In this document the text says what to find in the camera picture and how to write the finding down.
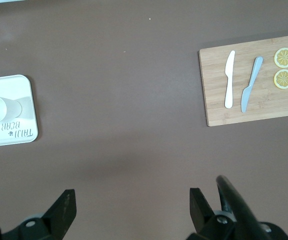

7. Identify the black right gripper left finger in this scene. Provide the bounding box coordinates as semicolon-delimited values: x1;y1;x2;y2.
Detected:
0;189;78;240

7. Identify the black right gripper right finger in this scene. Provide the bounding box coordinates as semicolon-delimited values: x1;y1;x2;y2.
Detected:
187;187;288;240

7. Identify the brown table mat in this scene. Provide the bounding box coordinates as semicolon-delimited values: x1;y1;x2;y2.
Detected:
0;0;288;240

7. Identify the white plastic knife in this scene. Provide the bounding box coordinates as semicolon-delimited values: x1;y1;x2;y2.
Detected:
224;50;236;109

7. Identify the white tray with bear print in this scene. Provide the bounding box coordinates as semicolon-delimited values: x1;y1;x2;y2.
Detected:
0;74;39;149

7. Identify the bamboo cutting board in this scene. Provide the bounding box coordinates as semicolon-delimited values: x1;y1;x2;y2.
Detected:
198;33;288;127

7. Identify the grey plastic knife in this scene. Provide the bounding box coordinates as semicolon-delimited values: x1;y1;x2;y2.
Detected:
240;56;264;114

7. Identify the yellow lemon slice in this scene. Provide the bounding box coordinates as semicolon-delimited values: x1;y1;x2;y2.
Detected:
273;69;288;90
273;47;288;69

